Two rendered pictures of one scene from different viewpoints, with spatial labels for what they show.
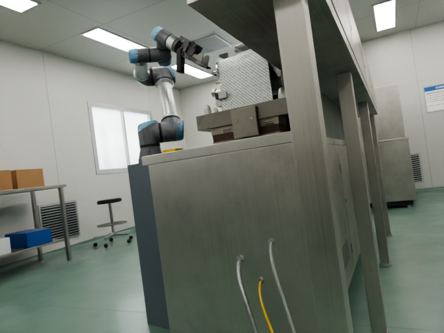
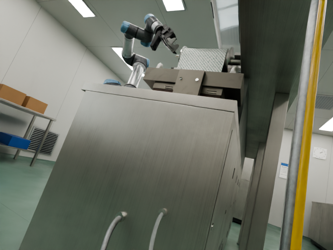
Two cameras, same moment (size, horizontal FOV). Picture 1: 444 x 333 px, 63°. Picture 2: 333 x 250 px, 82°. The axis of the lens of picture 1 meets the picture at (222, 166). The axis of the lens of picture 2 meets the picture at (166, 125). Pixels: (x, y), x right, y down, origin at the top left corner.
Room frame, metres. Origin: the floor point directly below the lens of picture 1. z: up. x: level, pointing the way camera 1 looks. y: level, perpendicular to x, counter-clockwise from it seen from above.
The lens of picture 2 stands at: (0.69, -0.07, 0.64)
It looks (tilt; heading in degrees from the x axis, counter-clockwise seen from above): 12 degrees up; 0
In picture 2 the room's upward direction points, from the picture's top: 17 degrees clockwise
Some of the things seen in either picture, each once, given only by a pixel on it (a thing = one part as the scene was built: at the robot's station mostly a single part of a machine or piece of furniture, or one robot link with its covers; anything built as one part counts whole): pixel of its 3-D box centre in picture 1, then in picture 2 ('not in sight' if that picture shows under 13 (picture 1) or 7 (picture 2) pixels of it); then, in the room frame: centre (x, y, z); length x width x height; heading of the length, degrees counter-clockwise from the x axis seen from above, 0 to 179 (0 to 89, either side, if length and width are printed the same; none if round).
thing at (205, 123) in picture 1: (248, 115); (193, 86); (1.45, -0.14, 1.00); 0.40 x 0.16 x 0.06; 64
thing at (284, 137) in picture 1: (293, 149); (204, 153); (2.52, -0.51, 0.88); 2.52 x 0.66 x 0.04; 154
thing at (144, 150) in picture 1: (150, 153); not in sight; (2.05, 0.39, 0.95); 0.15 x 0.15 x 0.10
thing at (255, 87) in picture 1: (246, 95); (195, 77); (1.58, -0.15, 1.11); 0.23 x 0.01 x 0.18; 64
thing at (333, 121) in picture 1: (338, 123); (241, 150); (2.50, -0.85, 1.02); 2.24 x 0.04 x 0.24; 154
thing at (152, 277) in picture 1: (162, 240); not in sight; (2.05, 0.39, 0.45); 0.20 x 0.20 x 0.90; 51
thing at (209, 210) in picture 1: (303, 213); (193, 202); (2.51, -0.52, 0.43); 2.52 x 0.64 x 0.86; 154
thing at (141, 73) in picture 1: (141, 68); (128, 45); (2.05, 0.39, 1.44); 0.49 x 0.11 x 0.12; 11
